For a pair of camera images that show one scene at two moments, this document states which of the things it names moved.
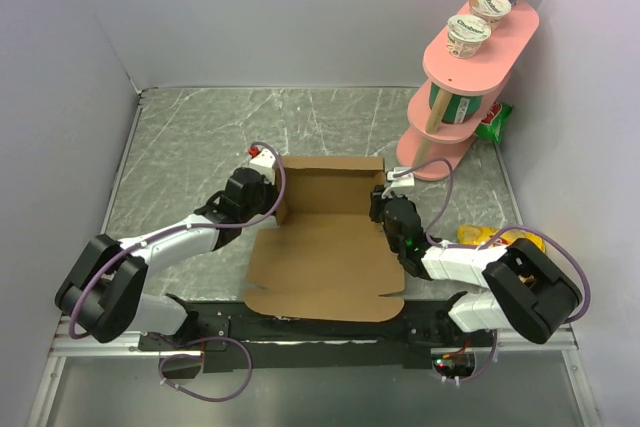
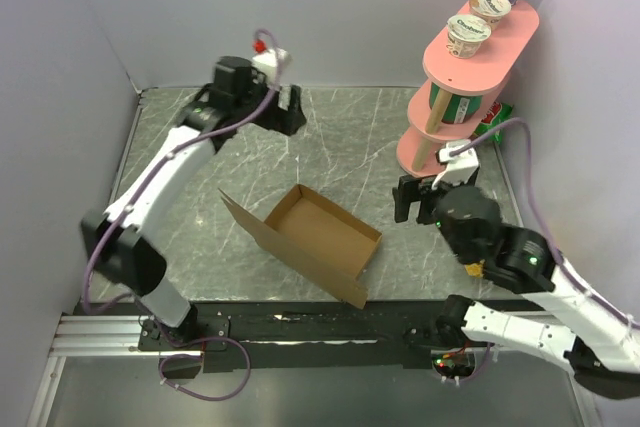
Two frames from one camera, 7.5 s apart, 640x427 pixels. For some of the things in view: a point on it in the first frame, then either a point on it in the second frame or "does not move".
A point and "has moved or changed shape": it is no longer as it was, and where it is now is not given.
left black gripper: x=273 y=196 to x=282 y=119
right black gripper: x=378 y=202 to x=410 y=187
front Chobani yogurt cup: x=465 y=35 does not move
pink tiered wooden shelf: x=459 y=95 does not move
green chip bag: x=494 y=121 does not move
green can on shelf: x=459 y=109 does not move
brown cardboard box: x=330 y=258 has moved or changed shape
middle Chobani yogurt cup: x=490 y=6 does not move
